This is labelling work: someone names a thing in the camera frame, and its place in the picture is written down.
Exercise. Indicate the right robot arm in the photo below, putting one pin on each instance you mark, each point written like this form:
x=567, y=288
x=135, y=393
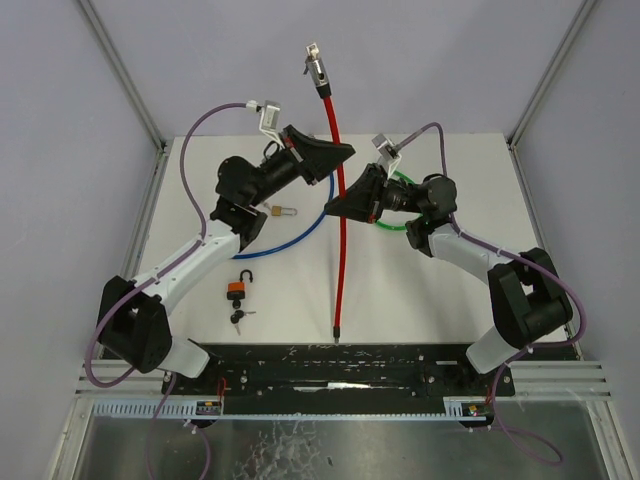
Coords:
x=527, y=302

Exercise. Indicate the orange black padlock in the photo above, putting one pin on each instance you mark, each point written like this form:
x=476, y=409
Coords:
x=236, y=291

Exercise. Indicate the blue cable lock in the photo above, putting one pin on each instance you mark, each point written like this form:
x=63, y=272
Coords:
x=282, y=233

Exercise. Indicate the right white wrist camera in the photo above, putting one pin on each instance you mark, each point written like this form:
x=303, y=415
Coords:
x=389, y=157

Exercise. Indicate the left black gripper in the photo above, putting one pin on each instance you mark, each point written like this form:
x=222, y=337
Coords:
x=298, y=155

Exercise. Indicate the right aluminium frame post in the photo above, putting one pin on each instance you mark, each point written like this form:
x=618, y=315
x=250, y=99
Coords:
x=552, y=70

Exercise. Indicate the left aluminium frame post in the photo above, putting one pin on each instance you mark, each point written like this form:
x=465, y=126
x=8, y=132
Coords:
x=109, y=50

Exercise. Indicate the white slotted cable duct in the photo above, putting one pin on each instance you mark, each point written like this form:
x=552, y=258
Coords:
x=295, y=404

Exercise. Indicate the black padlock keys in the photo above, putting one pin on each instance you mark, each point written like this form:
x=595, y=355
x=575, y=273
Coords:
x=237, y=316

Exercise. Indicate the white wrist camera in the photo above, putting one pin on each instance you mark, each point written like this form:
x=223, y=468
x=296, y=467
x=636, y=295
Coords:
x=269, y=112
x=389, y=157

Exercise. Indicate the brass padlock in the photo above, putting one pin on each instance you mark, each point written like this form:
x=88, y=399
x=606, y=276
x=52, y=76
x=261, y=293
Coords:
x=279, y=211

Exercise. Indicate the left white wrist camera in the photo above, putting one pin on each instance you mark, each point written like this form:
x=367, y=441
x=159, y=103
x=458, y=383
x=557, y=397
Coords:
x=269, y=112

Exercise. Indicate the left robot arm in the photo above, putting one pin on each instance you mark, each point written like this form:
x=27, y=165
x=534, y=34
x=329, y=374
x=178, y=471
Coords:
x=134, y=323

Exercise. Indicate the aluminium frame post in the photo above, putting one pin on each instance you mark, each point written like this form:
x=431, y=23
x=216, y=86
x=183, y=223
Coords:
x=109, y=50
x=552, y=70

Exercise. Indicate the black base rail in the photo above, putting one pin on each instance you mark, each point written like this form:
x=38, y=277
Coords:
x=422, y=370

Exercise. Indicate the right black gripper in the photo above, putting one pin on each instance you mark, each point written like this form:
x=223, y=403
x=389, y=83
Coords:
x=375, y=194

